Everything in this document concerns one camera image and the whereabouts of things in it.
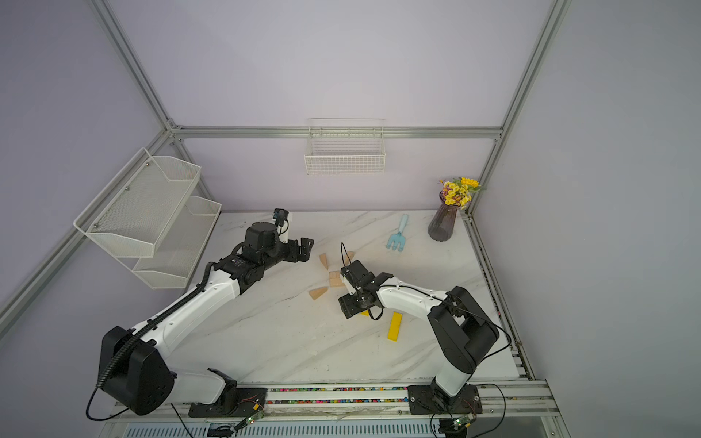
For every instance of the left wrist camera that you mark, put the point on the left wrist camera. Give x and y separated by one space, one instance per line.
280 217

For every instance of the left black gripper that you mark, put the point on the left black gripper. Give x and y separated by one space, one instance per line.
305 250

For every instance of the white two-tier mesh shelf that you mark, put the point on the white two-tier mesh shelf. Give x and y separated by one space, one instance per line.
150 219

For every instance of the aluminium front rail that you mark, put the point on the aluminium front rail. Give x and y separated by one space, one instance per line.
506 409

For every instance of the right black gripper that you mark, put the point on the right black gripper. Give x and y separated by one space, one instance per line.
350 306

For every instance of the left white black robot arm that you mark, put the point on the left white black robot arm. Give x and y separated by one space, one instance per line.
133 367

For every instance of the yellow artificial flowers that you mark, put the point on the yellow artificial flowers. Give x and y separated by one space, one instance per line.
459 192

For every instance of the light blue toy fork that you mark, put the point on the light blue toy fork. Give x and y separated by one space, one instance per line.
396 242

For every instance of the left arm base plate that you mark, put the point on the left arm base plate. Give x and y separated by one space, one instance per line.
234 402

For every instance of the white wire wall basket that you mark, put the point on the white wire wall basket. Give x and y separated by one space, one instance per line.
345 147

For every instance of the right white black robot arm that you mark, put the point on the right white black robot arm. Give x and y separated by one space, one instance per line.
464 332

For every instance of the dark glass vase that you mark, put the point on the dark glass vase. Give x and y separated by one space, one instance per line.
442 226

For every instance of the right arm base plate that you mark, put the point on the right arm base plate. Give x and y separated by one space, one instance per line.
430 399

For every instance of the yellow block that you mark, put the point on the yellow block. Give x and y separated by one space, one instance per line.
395 326

